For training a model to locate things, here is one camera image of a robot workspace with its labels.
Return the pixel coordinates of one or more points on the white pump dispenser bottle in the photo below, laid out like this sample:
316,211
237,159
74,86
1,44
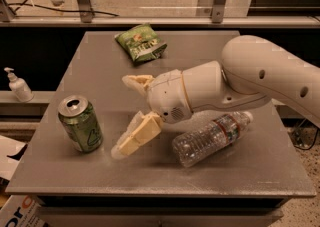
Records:
18,86

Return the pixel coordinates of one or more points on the green chip bag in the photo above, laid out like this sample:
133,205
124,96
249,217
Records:
142,43

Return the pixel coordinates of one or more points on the white cardboard box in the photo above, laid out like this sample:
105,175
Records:
20,211

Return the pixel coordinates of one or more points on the clear plastic water bottle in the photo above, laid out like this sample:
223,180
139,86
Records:
194,146

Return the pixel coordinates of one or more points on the green soda can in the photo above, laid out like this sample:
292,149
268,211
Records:
77,115

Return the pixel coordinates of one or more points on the white paper sheet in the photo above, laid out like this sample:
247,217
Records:
9,151

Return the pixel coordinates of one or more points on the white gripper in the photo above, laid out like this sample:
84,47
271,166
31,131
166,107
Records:
167,95

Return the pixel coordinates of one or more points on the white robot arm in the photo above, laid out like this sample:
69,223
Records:
251,71

